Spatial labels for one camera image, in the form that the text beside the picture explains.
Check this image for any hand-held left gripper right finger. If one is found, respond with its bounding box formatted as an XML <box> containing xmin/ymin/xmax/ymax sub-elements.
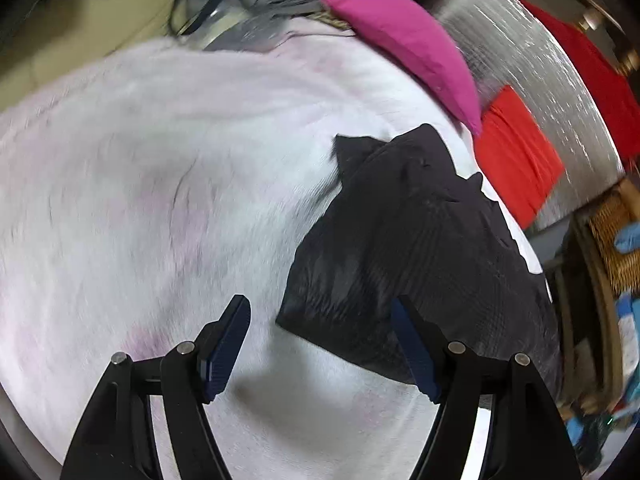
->
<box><xmin>390</xmin><ymin>296</ymin><xmax>583</xmax><ymax>480</ymax></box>

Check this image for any black padded jacket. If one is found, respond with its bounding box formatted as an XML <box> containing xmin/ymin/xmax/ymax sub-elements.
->
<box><xmin>276</xmin><ymin>122</ymin><xmax>563</xmax><ymax>396</ymax></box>

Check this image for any white bed blanket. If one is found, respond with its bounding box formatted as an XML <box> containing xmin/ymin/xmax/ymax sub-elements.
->
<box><xmin>0</xmin><ymin>30</ymin><xmax>551</xmax><ymax>480</ymax></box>

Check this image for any silver foil insulation mat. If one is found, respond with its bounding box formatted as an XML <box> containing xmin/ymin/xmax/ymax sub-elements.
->
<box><xmin>430</xmin><ymin>0</ymin><xmax>626</xmax><ymax>233</ymax></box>

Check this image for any wicker basket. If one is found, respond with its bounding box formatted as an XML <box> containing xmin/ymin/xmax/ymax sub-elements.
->
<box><xmin>587</xmin><ymin>190</ymin><xmax>640</xmax><ymax>296</ymax></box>

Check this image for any wooden shelf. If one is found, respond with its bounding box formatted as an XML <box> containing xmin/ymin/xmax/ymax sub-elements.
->
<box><xmin>545</xmin><ymin>180</ymin><xmax>640</xmax><ymax>411</ymax></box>

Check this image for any blue cloth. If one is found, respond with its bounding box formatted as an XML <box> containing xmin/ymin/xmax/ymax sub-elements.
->
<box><xmin>614</xmin><ymin>225</ymin><xmax>640</xmax><ymax>256</ymax></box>

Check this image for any red blanket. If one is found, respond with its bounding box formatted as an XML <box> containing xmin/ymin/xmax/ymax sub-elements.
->
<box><xmin>520</xmin><ymin>0</ymin><xmax>640</xmax><ymax>161</ymax></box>

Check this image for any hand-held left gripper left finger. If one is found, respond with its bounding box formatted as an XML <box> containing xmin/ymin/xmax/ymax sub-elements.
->
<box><xmin>60</xmin><ymin>295</ymin><xmax>252</xmax><ymax>480</ymax></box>

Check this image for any pile of dark clothes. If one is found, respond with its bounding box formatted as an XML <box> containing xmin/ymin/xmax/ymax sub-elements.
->
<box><xmin>0</xmin><ymin>0</ymin><xmax>201</xmax><ymax>111</ymax></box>

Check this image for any pink pillow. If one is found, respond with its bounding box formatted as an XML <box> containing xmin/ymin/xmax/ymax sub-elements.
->
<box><xmin>322</xmin><ymin>0</ymin><xmax>483</xmax><ymax>137</ymax></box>

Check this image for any red pillow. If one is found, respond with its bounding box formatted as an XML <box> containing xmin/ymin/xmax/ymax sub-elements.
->
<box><xmin>475</xmin><ymin>85</ymin><xmax>567</xmax><ymax>231</ymax></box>

